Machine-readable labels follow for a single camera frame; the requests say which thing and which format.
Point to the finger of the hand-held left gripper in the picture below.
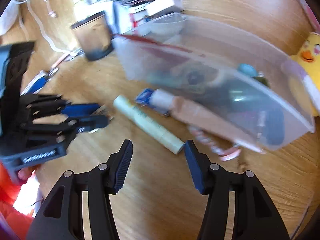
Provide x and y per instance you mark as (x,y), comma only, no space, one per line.
(92,124)
(80,110)

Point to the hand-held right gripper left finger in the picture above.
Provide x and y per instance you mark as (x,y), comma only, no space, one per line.
(122,167)

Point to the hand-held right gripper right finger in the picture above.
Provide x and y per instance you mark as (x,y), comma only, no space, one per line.
(197,171)

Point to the pale green cylindrical tube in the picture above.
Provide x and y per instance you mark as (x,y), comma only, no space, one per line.
(147,123)

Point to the dark green glass spray bottle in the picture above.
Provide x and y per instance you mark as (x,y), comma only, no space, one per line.
(250,102)

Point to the clear plastic box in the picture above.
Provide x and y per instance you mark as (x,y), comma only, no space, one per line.
(225,80)

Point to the red foil packet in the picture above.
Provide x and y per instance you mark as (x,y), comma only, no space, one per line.
(162,48)

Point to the person's left forearm orange sleeve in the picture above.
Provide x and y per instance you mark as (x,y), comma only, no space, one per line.
(12,200)

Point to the person's left hand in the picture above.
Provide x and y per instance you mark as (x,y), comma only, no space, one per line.
(25,173)

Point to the blue white packet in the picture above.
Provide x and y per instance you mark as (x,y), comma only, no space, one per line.
(37,82)

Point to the brown cardboard piece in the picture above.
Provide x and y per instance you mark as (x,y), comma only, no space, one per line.
(200,116)

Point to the blue capped white tube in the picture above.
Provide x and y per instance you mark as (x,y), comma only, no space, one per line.
(156,101)

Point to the brown mug with dark lid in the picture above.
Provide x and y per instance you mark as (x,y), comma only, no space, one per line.
(92,37)

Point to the red and white carton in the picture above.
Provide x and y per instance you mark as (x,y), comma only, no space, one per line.
(135,18)

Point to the pale green spray bottle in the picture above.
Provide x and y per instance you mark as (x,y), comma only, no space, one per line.
(79,1)

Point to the light blue round cap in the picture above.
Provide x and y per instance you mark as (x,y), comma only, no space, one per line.
(247,70)

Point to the white rectangular box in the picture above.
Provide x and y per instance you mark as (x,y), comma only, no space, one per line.
(163,3)

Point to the yellow chick plush toy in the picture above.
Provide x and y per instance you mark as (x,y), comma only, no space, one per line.
(308,62)

